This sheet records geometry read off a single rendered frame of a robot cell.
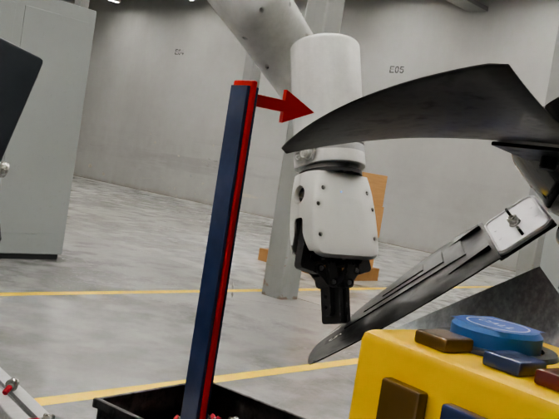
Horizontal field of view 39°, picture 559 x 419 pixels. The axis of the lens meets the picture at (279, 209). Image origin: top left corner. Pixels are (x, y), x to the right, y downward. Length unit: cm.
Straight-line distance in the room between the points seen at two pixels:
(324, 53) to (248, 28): 11
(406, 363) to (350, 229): 58
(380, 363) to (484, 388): 5
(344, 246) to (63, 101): 647
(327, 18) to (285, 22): 603
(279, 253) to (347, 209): 609
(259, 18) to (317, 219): 26
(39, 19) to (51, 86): 57
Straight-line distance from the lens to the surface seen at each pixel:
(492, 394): 31
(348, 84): 93
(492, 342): 35
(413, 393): 33
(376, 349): 35
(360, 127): 67
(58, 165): 731
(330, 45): 94
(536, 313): 75
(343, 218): 90
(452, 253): 89
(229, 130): 56
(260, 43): 102
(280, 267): 698
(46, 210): 731
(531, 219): 87
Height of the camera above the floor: 114
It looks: 3 degrees down
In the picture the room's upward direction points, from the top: 9 degrees clockwise
